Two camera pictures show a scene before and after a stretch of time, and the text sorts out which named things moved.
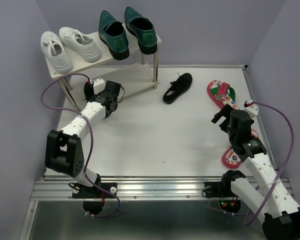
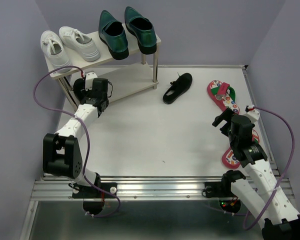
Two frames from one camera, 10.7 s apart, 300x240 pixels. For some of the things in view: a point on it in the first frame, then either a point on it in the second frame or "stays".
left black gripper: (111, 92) → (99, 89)
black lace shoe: (178, 87) stays
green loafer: (112, 33) stays
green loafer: (142, 29) stays
